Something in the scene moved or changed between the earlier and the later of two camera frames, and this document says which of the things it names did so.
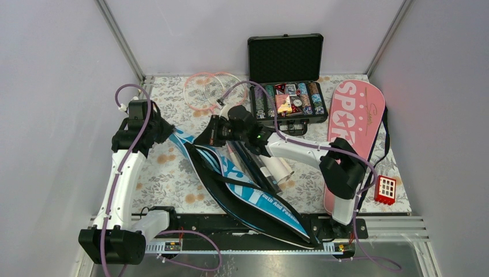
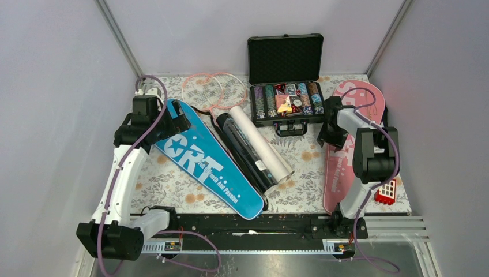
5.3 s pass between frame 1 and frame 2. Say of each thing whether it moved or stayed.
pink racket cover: stayed
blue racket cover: moved
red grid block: stayed
